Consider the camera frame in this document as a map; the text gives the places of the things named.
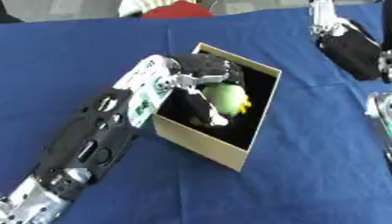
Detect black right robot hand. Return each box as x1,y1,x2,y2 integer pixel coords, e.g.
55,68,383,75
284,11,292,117
309,0,385,81

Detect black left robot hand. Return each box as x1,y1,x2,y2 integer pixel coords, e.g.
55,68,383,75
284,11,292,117
166,52,249,128

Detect green and yellow toy fruit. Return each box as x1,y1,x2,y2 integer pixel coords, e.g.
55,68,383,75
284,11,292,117
200,82,253,119

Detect tan cardboard box black inside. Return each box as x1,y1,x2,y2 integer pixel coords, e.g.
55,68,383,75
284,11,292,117
150,42,284,173

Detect person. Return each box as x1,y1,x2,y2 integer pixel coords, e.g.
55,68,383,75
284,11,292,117
117,0,216,18

